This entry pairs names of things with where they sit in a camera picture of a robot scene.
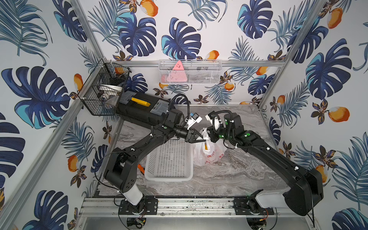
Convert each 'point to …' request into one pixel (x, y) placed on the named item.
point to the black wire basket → (100, 93)
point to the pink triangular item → (178, 74)
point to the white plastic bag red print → (206, 152)
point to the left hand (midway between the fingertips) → (204, 137)
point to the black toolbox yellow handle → (142, 109)
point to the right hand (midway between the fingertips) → (205, 128)
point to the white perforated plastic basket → (173, 161)
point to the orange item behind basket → (141, 169)
